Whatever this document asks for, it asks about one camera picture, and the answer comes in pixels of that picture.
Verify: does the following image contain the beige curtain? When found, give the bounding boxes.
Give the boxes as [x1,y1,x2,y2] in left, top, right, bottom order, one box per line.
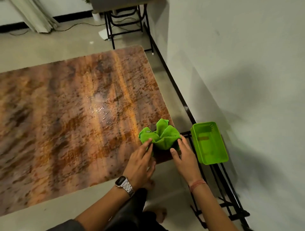
[9,0,60,33]

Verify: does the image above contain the person's bare foot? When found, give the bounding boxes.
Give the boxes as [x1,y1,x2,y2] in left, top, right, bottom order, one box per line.
[151,207,168,224]
[142,179,156,191]

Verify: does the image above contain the person's left hand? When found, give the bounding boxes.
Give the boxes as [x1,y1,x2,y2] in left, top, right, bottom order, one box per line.
[122,139,157,189]

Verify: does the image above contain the red thread bracelet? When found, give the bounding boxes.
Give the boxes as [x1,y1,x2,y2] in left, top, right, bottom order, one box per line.
[189,179,207,193]

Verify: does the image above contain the silver metal wristwatch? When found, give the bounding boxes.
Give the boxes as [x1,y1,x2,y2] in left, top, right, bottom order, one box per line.
[115,176,135,198]

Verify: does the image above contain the grey sleeve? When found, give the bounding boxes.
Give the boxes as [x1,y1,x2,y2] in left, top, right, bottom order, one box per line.
[47,219,86,231]

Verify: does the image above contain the white stand base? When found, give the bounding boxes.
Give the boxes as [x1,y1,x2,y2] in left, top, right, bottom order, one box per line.
[91,9,113,41]

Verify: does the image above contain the green microfibre cloth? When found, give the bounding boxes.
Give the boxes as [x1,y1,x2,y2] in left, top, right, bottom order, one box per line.
[138,118,181,157]

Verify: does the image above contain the black folding table frame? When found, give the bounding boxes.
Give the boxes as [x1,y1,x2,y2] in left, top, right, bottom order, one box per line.
[103,3,153,54]

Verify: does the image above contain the person's right forearm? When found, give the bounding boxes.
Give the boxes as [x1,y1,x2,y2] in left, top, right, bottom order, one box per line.
[190,183,241,231]

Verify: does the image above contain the person's right hand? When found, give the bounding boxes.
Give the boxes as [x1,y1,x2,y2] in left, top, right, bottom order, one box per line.
[170,134,203,186]

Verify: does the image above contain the person's black trousers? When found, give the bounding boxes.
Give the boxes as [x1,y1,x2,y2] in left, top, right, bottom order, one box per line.
[104,188,169,231]

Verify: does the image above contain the person's left forearm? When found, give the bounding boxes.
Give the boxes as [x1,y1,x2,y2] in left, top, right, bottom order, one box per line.
[73,184,134,231]

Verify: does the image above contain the black metal rack frame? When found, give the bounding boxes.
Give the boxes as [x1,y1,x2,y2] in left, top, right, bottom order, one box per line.
[142,23,253,231]

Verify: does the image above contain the green plastic basket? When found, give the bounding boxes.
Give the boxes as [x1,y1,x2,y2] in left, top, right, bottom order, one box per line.
[190,122,229,165]

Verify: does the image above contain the black floor cable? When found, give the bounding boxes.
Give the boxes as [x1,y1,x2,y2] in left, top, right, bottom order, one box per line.
[0,21,106,36]

